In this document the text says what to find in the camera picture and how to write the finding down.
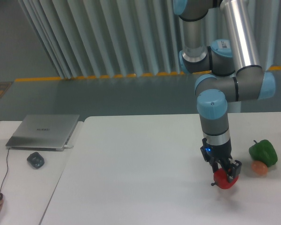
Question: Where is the red bell pepper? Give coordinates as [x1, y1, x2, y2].
[211, 168, 239, 189]

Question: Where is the black mouse cable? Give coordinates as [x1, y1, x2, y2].
[0, 148, 10, 194]

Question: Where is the white usb plug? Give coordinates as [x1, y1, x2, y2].
[64, 145, 73, 149]

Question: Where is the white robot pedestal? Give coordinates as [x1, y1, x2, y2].
[227, 102, 241, 113]

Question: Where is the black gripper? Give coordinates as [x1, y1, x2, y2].
[200, 138, 241, 183]

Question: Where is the silver closed laptop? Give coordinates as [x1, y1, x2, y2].
[6, 114, 79, 151]

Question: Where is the folding partition screen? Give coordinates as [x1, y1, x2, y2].
[18, 0, 281, 79]

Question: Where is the green bell pepper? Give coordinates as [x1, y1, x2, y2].
[249, 139, 278, 167]

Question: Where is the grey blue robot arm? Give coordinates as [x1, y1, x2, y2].
[173, 0, 276, 186]

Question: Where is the brown egg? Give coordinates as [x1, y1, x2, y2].
[251, 160, 268, 176]

